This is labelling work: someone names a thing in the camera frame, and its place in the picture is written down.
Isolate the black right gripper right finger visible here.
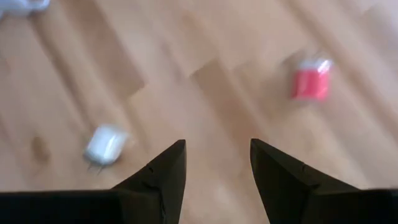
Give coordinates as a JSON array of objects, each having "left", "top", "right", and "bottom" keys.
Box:
[{"left": 249, "top": 138, "right": 398, "bottom": 224}]

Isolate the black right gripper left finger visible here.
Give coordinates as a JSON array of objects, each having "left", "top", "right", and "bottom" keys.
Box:
[{"left": 0, "top": 139, "right": 187, "bottom": 224}]

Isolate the white and black wall charger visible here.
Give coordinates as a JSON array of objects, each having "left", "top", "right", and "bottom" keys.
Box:
[{"left": 83, "top": 123, "right": 130, "bottom": 174}]

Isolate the red wall charger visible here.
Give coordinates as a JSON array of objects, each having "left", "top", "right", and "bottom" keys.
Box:
[{"left": 290, "top": 57, "right": 334, "bottom": 102}]

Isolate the white lamp power cord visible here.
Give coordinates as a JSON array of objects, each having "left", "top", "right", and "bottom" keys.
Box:
[{"left": 0, "top": 0, "right": 51, "bottom": 17}]

